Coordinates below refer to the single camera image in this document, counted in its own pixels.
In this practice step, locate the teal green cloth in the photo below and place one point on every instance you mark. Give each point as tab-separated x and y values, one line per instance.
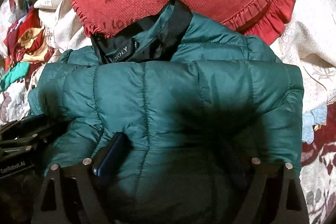
17	72

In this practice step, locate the red gold patterned cloth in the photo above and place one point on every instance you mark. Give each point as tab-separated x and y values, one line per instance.
26	41

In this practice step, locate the cream embroidered bedspread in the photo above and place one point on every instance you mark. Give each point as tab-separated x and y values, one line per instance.
307	42

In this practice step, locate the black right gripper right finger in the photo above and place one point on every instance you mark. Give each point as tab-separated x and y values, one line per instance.
274	196

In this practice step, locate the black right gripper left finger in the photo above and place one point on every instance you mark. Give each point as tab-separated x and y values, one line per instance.
75	194

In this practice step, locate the light blue folded cloth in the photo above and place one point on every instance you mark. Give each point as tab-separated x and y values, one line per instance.
310	119

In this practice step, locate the green quilted puffer jacket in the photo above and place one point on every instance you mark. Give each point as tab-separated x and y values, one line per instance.
170	108

